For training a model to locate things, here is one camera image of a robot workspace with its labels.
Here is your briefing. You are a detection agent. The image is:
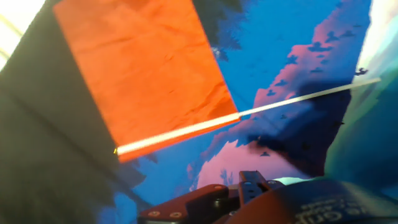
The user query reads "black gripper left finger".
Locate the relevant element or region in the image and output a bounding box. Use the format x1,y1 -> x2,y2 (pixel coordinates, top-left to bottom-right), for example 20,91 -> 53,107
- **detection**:
138,183 -> 240,224

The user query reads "red flag with white stick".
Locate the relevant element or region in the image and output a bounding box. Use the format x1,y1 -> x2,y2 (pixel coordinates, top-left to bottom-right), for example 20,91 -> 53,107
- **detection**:
52,0 -> 382,164

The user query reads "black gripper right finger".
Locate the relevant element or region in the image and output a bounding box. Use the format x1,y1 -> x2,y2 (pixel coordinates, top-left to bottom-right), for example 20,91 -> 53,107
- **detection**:
238,170 -> 285,208

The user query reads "blue landscape printed cloth mat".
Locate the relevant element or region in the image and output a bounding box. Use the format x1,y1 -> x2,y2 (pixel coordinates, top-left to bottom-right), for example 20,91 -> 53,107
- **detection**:
0,0 -> 398,224

